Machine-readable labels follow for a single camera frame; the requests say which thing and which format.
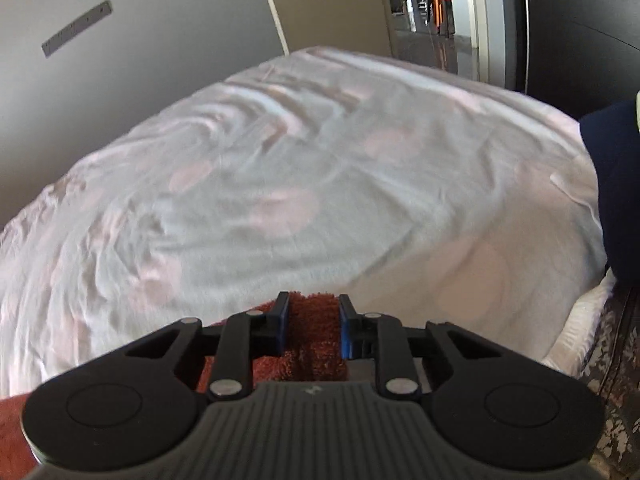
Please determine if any pile of folded laundry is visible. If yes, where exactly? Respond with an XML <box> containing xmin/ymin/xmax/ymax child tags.
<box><xmin>517</xmin><ymin>0</ymin><xmax>640</xmax><ymax>122</ymax></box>

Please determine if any beige door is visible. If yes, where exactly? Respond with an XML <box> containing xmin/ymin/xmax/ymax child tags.
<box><xmin>254</xmin><ymin>0</ymin><xmax>397</xmax><ymax>57</ymax></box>

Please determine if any rust red fleece garment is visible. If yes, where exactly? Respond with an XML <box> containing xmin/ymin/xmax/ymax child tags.
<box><xmin>0</xmin><ymin>290</ymin><xmax>351</xmax><ymax>480</ymax></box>

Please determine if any navy blue cloth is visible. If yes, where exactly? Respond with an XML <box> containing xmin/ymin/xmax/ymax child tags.
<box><xmin>579</xmin><ymin>100</ymin><xmax>640</xmax><ymax>287</ymax></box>

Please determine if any grey floral patterned cloth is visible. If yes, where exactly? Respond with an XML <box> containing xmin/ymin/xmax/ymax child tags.
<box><xmin>579</xmin><ymin>285</ymin><xmax>640</xmax><ymax>480</ymax></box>

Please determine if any white bed sheet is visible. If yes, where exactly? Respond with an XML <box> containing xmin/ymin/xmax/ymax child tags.
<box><xmin>0</xmin><ymin>45</ymin><xmax>617</xmax><ymax>401</ymax></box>

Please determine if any white door frame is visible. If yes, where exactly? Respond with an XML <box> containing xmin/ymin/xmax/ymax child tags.
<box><xmin>450</xmin><ymin>0</ymin><xmax>523</xmax><ymax>92</ymax></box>

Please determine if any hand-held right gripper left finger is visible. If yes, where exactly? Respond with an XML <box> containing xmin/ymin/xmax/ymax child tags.
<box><xmin>125</xmin><ymin>291</ymin><xmax>291</xmax><ymax>401</ymax></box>

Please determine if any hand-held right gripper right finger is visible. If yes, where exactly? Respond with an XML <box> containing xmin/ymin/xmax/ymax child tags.
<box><xmin>338</xmin><ymin>293</ymin><xmax>501</xmax><ymax>401</ymax></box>

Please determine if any orange object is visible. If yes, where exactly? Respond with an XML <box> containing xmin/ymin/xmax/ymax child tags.
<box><xmin>432</xmin><ymin>0</ymin><xmax>452</xmax><ymax>37</ymax></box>

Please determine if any grey metal wall strip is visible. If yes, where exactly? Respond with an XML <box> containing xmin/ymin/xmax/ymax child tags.
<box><xmin>41</xmin><ymin>1</ymin><xmax>112</xmax><ymax>59</ymax></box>

